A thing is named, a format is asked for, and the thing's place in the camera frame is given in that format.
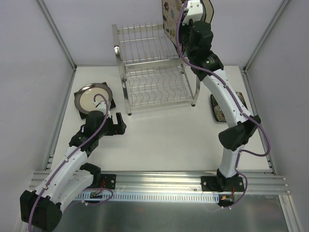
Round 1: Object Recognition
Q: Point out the colourful flower plate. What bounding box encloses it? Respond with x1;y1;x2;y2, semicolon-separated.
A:
161;0;183;45

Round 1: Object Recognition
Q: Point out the white square plate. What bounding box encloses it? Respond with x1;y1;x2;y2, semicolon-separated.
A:
203;0;214;24

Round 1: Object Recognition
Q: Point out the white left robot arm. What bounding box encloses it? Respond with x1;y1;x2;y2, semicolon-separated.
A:
20;111;126;232

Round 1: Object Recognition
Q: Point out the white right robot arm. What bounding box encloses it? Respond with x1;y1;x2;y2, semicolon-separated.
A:
176;20;261;191

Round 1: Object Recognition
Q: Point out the stainless steel dish rack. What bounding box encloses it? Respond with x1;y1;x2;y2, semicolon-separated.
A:
112;23;200;116

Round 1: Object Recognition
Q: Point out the black square plate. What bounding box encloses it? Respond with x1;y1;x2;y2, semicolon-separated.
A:
73;81;116;120

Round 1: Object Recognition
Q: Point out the round silver-rimmed plate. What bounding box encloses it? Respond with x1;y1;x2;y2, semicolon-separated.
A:
73;83;113;114

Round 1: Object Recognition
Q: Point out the dark floral square plate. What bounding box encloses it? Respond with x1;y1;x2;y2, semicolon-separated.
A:
210;92;248;123

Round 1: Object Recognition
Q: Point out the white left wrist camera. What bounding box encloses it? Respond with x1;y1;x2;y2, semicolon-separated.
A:
93;101;111;114

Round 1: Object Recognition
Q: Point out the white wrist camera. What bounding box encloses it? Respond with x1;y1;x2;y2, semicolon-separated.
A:
182;0;204;26
93;101;111;114

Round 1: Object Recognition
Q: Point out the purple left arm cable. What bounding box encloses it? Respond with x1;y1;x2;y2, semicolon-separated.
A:
28;94;114;232

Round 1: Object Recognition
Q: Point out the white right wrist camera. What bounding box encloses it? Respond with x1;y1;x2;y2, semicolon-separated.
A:
182;0;204;26

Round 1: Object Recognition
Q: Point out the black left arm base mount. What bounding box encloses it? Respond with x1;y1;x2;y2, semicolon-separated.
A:
88;174;117;190

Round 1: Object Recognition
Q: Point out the white slotted cable duct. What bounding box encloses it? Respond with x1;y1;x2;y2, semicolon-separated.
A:
75;191;219;203

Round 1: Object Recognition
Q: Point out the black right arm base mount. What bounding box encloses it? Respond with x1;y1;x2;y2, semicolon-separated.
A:
200;169;245;192

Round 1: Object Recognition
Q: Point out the aluminium rail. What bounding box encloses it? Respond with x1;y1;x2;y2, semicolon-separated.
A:
28;170;289;195

